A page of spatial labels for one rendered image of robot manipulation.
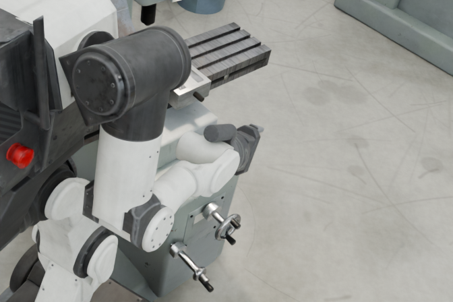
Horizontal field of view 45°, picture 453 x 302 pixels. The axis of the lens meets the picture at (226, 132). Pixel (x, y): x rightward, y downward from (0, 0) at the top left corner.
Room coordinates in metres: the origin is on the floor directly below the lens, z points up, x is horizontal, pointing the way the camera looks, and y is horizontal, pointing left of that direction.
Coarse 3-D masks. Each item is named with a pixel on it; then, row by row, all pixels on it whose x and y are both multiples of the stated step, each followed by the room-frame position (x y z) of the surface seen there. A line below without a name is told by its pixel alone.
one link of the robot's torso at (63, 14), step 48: (0, 0) 0.61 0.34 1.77; (48, 0) 0.64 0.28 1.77; (96, 0) 0.67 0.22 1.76; (0, 48) 0.51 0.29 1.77; (48, 48) 0.56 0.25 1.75; (0, 96) 0.50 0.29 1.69; (48, 96) 0.53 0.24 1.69; (0, 144) 0.49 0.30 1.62; (48, 144) 0.56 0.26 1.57; (0, 192) 0.50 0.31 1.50
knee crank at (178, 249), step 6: (174, 246) 1.14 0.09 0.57; (180, 246) 1.14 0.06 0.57; (174, 252) 1.12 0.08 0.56; (180, 252) 1.13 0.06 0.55; (174, 258) 1.11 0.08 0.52; (186, 258) 1.11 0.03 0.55; (192, 264) 1.09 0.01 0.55; (192, 270) 1.07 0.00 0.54; (198, 270) 1.06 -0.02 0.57; (204, 270) 1.07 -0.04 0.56; (198, 276) 1.05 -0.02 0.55; (204, 276) 1.05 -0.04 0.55; (204, 282) 1.04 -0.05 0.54; (210, 288) 1.03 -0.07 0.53
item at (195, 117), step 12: (192, 108) 1.52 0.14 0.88; (204, 108) 1.54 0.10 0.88; (168, 120) 1.43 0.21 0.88; (180, 120) 1.44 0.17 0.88; (192, 120) 1.46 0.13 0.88; (204, 120) 1.47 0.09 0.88; (216, 120) 1.50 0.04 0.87; (168, 132) 1.37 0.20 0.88; (180, 132) 1.38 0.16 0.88; (168, 144) 1.32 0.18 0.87; (168, 156) 1.33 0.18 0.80
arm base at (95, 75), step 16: (176, 32) 0.64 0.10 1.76; (96, 48) 0.53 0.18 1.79; (64, 64) 0.54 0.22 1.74; (80, 64) 0.52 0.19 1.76; (96, 64) 0.51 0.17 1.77; (112, 64) 0.51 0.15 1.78; (80, 80) 0.52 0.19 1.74; (96, 80) 0.51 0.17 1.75; (112, 80) 0.50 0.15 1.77; (128, 80) 0.50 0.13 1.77; (80, 96) 0.51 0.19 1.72; (96, 96) 0.50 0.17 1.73; (112, 96) 0.50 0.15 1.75; (128, 96) 0.50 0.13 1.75; (80, 112) 0.52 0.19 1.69; (96, 112) 0.50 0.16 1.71; (112, 112) 0.49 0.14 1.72; (128, 112) 0.50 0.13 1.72
